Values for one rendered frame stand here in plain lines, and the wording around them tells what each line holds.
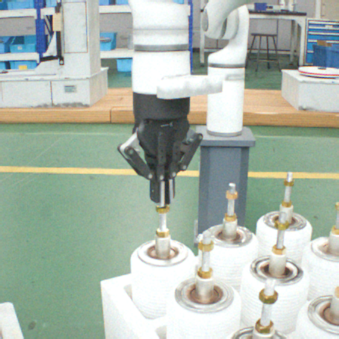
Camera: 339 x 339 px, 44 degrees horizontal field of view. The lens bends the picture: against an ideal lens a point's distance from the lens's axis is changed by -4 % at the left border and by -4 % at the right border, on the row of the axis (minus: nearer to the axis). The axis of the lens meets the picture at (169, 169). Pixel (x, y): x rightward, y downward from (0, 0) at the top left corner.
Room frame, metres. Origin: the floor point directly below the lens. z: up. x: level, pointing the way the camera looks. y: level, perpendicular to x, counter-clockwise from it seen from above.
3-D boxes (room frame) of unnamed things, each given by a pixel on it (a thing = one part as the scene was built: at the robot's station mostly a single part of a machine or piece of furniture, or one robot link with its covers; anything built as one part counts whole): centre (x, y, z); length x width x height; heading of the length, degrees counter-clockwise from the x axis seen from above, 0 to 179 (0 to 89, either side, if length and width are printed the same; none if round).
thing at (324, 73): (2.74, -0.98, 0.29); 0.30 x 0.30 x 0.06
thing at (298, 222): (0.67, -0.20, 0.25); 0.08 x 0.08 x 0.01
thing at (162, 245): (0.56, 0.01, 0.26); 0.02 x 0.02 x 0.03
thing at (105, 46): (5.49, 0.86, 0.36); 0.50 x 0.38 x 0.21; 178
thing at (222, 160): (1.09, -0.14, 0.15); 0.15 x 0.15 x 0.30; 86
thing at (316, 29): (6.04, -2.07, 0.35); 0.59 x 0.47 x 0.69; 176
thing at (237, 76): (1.09, -0.14, 0.39); 0.09 x 0.09 x 0.17; 86
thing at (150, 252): (0.56, 0.01, 0.25); 0.08 x 0.08 x 0.01
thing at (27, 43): (5.58, 1.80, 0.36); 0.50 x 0.38 x 0.21; 175
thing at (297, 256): (0.67, -0.20, 0.16); 0.10 x 0.10 x 0.18
